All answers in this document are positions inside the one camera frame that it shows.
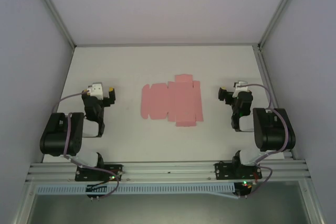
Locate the aluminium frame side rail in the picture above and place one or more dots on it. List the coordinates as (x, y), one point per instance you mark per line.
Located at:
(270, 98)

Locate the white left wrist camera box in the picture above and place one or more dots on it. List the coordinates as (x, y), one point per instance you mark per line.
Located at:
(96, 90)

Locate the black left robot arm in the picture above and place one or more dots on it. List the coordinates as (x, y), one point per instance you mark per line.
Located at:
(61, 134)

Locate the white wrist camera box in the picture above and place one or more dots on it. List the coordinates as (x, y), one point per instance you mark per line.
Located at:
(240, 85)
(96, 90)

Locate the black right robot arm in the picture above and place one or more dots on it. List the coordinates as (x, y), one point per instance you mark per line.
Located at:
(273, 132)

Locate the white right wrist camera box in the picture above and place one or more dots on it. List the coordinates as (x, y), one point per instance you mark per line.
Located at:
(240, 85)

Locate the pink paper box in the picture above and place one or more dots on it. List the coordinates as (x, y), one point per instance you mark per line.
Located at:
(181, 100)

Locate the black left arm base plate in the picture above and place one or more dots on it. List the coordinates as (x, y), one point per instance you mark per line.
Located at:
(89, 173)

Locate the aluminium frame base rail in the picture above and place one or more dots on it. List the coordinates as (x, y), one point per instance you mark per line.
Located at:
(168, 169)

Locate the aluminium frame corner post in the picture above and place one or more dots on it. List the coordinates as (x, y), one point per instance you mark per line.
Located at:
(279, 11)
(53, 11)

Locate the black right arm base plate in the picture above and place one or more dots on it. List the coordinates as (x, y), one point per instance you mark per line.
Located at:
(225, 171)

